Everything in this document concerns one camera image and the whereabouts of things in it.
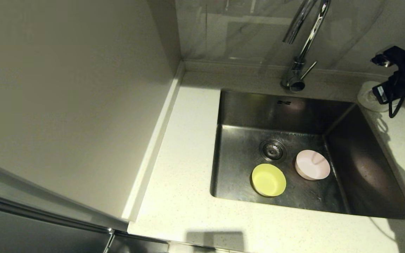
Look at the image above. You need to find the white plastic bowl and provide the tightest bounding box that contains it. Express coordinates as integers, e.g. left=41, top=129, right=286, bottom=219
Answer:
left=357, top=82, right=400, bottom=113

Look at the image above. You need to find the chrome gooseneck kitchen faucet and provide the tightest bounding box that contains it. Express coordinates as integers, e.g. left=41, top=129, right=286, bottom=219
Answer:
left=282, top=0, right=332, bottom=92

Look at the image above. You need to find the pink plastic bowl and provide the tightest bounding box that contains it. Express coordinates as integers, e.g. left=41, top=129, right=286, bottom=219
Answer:
left=295, top=150, right=330, bottom=181

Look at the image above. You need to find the yellow plastic bowl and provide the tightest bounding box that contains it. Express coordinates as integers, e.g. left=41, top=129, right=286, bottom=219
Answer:
left=251, top=163, right=287, bottom=197

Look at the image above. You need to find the stainless steel sink basin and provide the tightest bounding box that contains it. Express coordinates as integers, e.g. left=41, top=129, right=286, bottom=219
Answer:
left=210, top=90, right=405, bottom=220

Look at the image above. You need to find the round metal drain strainer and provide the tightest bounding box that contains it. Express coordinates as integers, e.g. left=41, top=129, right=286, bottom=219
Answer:
left=259, top=140, right=287, bottom=163

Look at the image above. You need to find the beige cabinet side panel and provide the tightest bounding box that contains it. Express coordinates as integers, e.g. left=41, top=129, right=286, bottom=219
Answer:
left=0, top=0, right=184, bottom=231

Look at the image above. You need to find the grey metal appliance door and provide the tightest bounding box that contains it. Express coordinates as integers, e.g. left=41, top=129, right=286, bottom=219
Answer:
left=0, top=183, right=169, bottom=253

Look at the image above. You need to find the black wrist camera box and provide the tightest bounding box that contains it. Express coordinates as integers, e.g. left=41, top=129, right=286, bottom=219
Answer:
left=372, top=84, right=390, bottom=105

